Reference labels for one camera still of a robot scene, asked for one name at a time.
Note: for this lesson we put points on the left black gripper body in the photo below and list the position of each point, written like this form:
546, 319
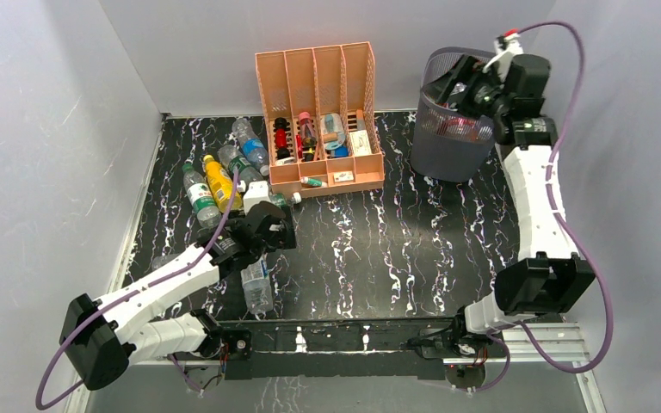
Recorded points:
282, 239

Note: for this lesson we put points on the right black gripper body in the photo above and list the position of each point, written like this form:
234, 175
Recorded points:
481, 96

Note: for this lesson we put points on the green tinted bottle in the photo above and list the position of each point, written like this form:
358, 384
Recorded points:
281, 200

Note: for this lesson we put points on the clear water bottle white cap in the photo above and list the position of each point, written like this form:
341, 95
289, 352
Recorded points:
257, 287

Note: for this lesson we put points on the yellow juice bottle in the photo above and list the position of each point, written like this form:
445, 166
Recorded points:
221, 185

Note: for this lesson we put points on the clear bottle green cap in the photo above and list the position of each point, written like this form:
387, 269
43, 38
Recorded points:
200, 197

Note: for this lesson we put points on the clear bottle blue label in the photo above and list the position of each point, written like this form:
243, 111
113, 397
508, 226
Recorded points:
251, 146

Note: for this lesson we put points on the clear bottle dark green label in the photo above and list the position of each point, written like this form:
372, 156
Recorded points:
232, 159

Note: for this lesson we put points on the red label cola bottle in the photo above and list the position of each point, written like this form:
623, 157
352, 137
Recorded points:
464, 129

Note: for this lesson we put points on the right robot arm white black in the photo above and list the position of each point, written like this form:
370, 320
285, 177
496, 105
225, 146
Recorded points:
550, 274

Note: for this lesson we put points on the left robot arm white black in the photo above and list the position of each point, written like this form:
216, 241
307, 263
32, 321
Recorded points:
103, 337

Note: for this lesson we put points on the grey mesh waste bin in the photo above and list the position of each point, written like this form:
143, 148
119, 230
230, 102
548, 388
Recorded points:
447, 146

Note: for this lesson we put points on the green white tube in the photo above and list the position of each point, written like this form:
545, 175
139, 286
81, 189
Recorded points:
313, 182

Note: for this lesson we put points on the red black dumbbell toy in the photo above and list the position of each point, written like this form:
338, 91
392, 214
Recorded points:
280, 138

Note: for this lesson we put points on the small white box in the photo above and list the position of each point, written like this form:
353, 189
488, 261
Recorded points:
343, 176

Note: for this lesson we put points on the pink cap small bottle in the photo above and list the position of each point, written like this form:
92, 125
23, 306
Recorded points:
308, 141

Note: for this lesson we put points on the blue round object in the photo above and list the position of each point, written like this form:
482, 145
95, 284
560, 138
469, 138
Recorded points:
339, 152

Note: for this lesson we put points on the white carton box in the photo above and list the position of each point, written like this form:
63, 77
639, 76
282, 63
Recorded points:
360, 143

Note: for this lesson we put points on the peach desk organizer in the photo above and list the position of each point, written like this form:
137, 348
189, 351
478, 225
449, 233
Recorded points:
320, 80

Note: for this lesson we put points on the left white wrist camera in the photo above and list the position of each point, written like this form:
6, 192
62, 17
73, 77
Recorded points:
256, 192

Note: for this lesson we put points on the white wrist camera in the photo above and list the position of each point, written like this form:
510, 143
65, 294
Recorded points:
256, 192
507, 46

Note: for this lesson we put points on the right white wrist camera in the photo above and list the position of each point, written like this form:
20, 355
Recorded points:
507, 46

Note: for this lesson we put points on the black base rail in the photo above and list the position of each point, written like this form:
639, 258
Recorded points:
419, 347

